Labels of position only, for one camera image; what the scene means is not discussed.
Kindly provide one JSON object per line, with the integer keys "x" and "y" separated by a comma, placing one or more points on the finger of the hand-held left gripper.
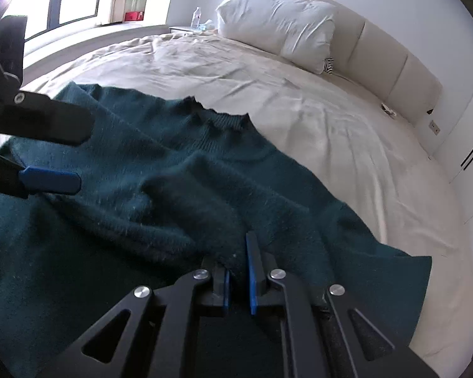
{"x": 51, "y": 181}
{"x": 47, "y": 118}

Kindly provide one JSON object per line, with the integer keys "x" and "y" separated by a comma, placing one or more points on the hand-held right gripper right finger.
{"x": 253, "y": 275}

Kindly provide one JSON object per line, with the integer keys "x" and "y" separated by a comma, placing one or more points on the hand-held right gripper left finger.
{"x": 225, "y": 288}

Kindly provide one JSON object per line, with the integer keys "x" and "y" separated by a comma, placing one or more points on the dark green towel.
{"x": 142, "y": 189}

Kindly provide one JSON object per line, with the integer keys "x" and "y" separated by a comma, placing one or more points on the white window bench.
{"x": 82, "y": 43}

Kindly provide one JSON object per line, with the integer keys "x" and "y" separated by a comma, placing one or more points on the red box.
{"x": 134, "y": 16}

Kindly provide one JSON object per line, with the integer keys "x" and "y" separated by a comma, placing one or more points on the green small lamp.
{"x": 135, "y": 0}

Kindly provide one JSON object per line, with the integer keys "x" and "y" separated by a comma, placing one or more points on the white nightstand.
{"x": 181, "y": 29}

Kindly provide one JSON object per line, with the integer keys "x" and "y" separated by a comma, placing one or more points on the clear water bottle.
{"x": 197, "y": 19}

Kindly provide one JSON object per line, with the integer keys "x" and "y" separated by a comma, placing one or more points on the tissue pack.
{"x": 208, "y": 25}

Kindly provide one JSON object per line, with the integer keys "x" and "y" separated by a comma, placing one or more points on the bed with beige sheet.
{"x": 299, "y": 94}

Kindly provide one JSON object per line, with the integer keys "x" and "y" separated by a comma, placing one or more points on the small crumpled wrapper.
{"x": 388, "y": 109}

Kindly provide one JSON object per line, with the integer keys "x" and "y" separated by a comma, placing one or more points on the striped black white cloth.
{"x": 328, "y": 67}

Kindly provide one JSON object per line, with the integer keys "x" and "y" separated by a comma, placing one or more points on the white wardrobe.
{"x": 467, "y": 197}

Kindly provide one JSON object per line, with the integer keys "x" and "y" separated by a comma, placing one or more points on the white pillow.
{"x": 276, "y": 19}

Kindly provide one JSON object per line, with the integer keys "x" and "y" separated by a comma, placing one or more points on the beige padded headboard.
{"x": 382, "y": 47}

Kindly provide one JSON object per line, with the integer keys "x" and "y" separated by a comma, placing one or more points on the wall socket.
{"x": 435, "y": 126}

